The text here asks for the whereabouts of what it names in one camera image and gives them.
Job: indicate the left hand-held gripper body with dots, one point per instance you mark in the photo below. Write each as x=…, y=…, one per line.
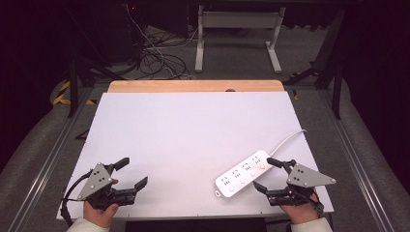
x=96, y=180

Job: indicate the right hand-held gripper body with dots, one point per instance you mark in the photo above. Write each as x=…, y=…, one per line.
x=306, y=177

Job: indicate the white power strip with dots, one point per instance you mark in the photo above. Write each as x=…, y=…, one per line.
x=243, y=174

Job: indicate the person's left hand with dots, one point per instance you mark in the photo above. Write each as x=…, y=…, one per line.
x=98, y=216

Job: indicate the person's right hand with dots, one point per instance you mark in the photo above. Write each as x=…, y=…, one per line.
x=301, y=213

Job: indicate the yellow black floor tape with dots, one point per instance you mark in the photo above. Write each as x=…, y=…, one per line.
x=63, y=95

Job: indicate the black metal stand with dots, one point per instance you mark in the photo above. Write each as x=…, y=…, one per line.
x=335, y=80
x=74, y=83

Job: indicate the dark cabinet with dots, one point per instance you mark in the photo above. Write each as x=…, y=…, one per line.
x=119, y=32

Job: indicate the metal floor rail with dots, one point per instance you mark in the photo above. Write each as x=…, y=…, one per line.
x=45, y=170
x=354, y=164

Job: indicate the white desk frame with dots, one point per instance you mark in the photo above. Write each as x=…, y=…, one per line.
x=238, y=20

